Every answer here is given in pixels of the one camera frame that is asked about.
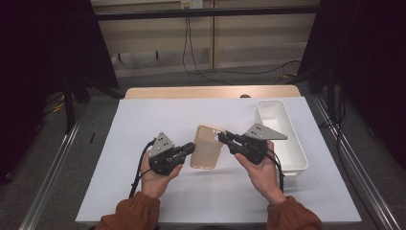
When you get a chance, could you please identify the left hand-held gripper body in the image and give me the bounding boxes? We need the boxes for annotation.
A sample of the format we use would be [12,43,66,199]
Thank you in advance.
[147,131,187,177]

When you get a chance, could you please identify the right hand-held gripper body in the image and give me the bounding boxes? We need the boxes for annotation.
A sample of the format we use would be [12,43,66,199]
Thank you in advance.
[234,123,289,166]

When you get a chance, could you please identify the beige phone case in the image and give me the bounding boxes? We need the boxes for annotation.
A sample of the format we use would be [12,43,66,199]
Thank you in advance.
[189,123,228,171]

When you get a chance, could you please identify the white plastic storage bin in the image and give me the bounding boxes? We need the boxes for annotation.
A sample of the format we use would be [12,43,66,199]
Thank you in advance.
[255,99,310,177]

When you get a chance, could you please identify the person's left hand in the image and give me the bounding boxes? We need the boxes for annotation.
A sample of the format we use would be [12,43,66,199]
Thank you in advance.
[140,149,184,200]

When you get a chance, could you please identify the person's right hand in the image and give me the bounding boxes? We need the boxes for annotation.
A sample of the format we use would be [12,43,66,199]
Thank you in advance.
[234,140,287,206]

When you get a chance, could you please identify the black curtain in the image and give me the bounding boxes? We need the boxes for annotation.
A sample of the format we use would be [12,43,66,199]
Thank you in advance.
[299,0,406,169]
[0,0,120,184]

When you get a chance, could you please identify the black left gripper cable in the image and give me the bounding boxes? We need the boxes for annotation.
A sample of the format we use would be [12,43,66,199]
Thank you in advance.
[128,138,157,199]

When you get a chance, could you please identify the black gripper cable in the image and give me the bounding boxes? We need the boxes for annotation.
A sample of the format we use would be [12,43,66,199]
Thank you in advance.
[128,138,157,199]
[265,149,285,194]

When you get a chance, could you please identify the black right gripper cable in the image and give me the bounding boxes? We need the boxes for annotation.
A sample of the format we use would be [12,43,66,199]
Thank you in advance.
[265,149,285,194]

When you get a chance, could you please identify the black floor cable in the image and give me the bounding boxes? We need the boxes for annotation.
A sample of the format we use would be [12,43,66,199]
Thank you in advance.
[194,59,303,77]

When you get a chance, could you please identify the black wall cable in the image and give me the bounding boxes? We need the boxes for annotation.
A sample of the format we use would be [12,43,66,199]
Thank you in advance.
[182,8,235,86]

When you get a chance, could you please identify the metal floor rail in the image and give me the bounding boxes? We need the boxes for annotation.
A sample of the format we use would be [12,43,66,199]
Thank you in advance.
[18,117,81,230]
[311,95,401,230]

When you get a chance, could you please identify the white wall socket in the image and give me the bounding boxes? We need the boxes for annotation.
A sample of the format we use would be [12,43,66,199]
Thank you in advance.
[180,0,205,10]

